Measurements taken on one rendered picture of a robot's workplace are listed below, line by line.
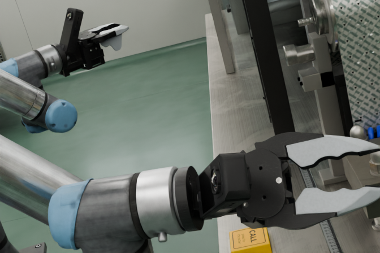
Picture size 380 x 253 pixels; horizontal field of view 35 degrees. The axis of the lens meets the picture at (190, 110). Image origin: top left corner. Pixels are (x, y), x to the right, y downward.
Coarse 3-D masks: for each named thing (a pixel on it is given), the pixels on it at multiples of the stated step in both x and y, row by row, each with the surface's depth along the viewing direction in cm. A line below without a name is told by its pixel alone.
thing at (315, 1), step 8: (312, 0) 108; (320, 0) 108; (312, 8) 112; (320, 8) 107; (312, 16) 113; (320, 16) 107; (320, 24) 108; (328, 24) 108; (320, 32) 109; (328, 32) 110
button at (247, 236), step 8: (232, 232) 111; (240, 232) 110; (248, 232) 110; (256, 232) 109; (264, 232) 108; (232, 240) 109; (240, 240) 108; (248, 240) 107; (256, 240) 107; (264, 240) 106; (232, 248) 106; (240, 248) 106; (248, 248) 105; (256, 248) 105; (264, 248) 105
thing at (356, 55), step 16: (352, 48) 107; (368, 48) 106; (352, 64) 108; (368, 64) 107; (352, 80) 108; (368, 80) 108; (352, 96) 109; (368, 96) 109; (352, 112) 111; (368, 112) 110
